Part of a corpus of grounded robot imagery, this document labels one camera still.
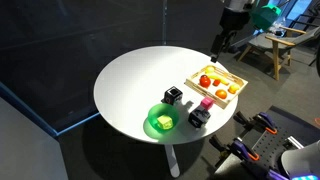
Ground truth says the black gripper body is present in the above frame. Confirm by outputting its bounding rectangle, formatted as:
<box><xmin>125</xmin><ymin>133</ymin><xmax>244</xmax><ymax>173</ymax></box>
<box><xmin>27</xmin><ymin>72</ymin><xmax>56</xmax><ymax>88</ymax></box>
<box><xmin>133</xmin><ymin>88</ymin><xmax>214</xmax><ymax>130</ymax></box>
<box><xmin>219</xmin><ymin>7</ymin><xmax>251</xmax><ymax>34</ymax></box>

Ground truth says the pink block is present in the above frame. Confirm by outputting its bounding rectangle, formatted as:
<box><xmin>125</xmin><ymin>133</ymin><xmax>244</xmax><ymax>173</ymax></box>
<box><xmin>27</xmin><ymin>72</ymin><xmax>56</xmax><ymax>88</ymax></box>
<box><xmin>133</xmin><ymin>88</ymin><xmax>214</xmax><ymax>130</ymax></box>
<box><xmin>200</xmin><ymin>96</ymin><xmax>215</xmax><ymax>111</ymax></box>

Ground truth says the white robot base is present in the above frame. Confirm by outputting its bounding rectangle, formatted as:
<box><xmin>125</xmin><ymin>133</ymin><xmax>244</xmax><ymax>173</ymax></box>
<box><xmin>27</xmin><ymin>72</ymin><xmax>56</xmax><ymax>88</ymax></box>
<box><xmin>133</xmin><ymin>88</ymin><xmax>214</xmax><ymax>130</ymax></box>
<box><xmin>280</xmin><ymin>139</ymin><xmax>320</xmax><ymax>180</ymax></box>

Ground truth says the green bowl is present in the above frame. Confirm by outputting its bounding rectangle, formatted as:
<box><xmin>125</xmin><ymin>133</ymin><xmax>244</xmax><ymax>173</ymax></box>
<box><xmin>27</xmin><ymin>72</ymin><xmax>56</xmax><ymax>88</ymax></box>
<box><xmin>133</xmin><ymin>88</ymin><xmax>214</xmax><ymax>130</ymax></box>
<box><xmin>147</xmin><ymin>102</ymin><xmax>181</xmax><ymax>132</ymax></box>

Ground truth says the yellow-green block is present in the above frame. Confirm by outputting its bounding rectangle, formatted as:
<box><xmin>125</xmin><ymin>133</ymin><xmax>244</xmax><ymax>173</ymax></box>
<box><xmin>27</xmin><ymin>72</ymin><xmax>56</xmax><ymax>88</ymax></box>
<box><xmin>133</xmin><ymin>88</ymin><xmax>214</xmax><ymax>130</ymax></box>
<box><xmin>156</xmin><ymin>114</ymin><xmax>175</xmax><ymax>130</ymax></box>

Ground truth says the yellow banana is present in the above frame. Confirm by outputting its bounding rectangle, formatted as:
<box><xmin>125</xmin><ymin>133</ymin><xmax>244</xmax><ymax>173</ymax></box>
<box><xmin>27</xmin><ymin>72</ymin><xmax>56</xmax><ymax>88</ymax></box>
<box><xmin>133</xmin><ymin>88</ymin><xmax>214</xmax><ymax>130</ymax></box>
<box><xmin>207</xmin><ymin>72</ymin><xmax>231</xmax><ymax>86</ymax></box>

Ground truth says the red tomato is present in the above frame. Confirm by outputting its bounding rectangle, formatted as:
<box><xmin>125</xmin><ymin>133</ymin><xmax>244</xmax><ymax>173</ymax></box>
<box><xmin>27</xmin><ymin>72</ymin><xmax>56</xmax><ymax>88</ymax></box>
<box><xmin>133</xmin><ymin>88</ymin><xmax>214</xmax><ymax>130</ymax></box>
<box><xmin>199</xmin><ymin>74</ymin><xmax>212</xmax><ymax>89</ymax></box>

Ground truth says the yellow-orange round fruit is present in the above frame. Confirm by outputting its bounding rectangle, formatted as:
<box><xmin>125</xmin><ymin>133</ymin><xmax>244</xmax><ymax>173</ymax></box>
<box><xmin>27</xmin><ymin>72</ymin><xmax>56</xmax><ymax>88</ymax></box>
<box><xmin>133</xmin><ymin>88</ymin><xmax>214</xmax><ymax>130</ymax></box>
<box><xmin>228</xmin><ymin>83</ymin><xmax>241</xmax><ymax>95</ymax></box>

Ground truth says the wooden tray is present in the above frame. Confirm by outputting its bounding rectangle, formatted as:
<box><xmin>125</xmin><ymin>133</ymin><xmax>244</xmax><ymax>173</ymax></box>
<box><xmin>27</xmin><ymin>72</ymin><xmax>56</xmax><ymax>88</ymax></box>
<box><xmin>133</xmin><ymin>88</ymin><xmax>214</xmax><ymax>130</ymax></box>
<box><xmin>184</xmin><ymin>64</ymin><xmax>249</xmax><ymax>110</ymax></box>

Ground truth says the wooden armchair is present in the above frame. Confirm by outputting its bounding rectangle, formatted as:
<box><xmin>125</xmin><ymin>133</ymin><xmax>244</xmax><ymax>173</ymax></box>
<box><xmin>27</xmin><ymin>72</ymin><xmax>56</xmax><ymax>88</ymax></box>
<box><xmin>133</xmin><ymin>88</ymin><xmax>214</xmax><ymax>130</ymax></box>
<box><xmin>237</xmin><ymin>14</ymin><xmax>320</xmax><ymax>81</ymax></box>

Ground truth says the orange fruit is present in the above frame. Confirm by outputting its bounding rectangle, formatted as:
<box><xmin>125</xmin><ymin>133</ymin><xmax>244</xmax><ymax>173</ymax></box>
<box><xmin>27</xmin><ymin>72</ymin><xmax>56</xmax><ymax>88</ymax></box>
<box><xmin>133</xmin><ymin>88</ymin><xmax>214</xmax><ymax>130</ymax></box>
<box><xmin>214</xmin><ymin>88</ymin><xmax>228</xmax><ymax>100</ymax></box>

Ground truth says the cube with black square print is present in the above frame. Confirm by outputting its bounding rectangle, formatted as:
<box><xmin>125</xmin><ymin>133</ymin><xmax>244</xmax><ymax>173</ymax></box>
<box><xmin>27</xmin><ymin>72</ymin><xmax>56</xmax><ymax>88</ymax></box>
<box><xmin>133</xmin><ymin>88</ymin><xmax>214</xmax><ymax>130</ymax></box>
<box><xmin>163</xmin><ymin>85</ymin><xmax>184</xmax><ymax>106</ymax></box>

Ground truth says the cube with zebra print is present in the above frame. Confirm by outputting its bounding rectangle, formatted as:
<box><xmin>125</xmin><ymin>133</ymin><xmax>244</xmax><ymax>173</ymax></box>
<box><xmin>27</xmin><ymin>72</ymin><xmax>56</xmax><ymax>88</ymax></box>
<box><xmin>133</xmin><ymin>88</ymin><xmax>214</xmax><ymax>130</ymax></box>
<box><xmin>187</xmin><ymin>105</ymin><xmax>212</xmax><ymax>129</ymax></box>

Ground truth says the purple black spring clamp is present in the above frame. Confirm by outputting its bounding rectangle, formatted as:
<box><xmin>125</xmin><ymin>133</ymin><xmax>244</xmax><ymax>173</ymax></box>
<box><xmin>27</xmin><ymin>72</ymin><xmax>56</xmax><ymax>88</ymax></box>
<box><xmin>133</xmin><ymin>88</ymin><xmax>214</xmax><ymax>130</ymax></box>
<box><xmin>209</xmin><ymin>134</ymin><xmax>261</xmax><ymax>168</ymax></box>
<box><xmin>234</xmin><ymin>110</ymin><xmax>278</xmax><ymax>135</ymax></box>
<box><xmin>266</xmin><ymin>169</ymin><xmax>288</xmax><ymax>180</ymax></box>

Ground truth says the black perforated mounting board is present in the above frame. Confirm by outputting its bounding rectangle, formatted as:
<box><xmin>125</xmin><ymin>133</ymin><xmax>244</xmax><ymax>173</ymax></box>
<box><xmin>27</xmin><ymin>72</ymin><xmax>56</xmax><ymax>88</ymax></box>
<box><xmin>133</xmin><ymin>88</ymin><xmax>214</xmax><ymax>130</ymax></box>
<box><xmin>248</xmin><ymin>105</ymin><xmax>320</xmax><ymax>180</ymax></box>

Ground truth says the white table base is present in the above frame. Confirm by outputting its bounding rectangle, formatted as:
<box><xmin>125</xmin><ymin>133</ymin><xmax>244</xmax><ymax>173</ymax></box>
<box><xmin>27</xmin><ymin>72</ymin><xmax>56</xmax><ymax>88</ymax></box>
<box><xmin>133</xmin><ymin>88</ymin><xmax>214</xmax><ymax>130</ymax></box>
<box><xmin>164</xmin><ymin>143</ymin><xmax>181</xmax><ymax>178</ymax></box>

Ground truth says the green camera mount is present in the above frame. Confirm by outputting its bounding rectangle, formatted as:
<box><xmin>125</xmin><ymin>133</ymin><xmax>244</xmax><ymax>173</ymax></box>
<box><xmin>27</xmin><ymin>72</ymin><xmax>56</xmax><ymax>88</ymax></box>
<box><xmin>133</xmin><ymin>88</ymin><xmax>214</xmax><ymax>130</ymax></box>
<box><xmin>251</xmin><ymin>3</ymin><xmax>282</xmax><ymax>32</ymax></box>

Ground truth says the aluminium rail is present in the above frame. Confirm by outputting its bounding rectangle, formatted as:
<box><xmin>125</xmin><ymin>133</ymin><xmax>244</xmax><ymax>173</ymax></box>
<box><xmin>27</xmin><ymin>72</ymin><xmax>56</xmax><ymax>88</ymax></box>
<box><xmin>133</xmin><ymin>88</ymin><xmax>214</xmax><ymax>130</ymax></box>
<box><xmin>283</xmin><ymin>135</ymin><xmax>305</xmax><ymax>151</ymax></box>

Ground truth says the blue floor rail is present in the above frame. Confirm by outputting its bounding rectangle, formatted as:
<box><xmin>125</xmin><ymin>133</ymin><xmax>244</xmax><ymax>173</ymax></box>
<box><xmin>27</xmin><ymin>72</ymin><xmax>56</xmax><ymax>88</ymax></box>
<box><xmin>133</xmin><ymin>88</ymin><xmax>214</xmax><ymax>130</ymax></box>
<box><xmin>0</xmin><ymin>81</ymin><xmax>101</xmax><ymax>138</ymax></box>

